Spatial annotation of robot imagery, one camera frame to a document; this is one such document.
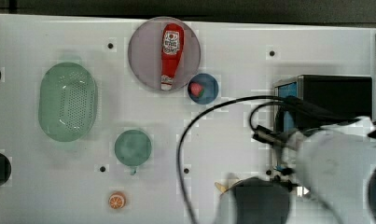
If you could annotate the black toaster oven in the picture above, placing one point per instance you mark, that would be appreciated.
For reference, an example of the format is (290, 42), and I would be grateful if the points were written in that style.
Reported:
(325, 125)

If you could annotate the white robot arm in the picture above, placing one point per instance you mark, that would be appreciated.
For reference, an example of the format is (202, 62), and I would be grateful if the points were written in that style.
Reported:
(259, 201)

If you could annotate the pink green toy fruit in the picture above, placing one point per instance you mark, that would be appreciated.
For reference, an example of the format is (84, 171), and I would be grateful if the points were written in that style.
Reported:
(196, 89)

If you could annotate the blue small bowl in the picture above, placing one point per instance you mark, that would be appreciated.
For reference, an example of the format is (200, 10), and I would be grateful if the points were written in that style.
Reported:
(210, 86)

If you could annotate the grey round plate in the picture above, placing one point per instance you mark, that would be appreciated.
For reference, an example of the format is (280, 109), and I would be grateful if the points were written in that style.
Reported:
(144, 53)

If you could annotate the green mug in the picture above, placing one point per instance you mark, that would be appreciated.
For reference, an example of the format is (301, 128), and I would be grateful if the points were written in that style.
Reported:
(133, 148)

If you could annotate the red ketchup bottle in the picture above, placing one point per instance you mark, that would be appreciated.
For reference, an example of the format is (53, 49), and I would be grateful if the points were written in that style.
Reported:
(172, 45)

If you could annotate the orange slice toy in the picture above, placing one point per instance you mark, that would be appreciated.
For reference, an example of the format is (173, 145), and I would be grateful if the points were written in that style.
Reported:
(117, 200)

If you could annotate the green perforated colander basket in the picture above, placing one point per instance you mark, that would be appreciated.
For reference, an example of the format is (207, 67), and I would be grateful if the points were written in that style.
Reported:
(67, 102)

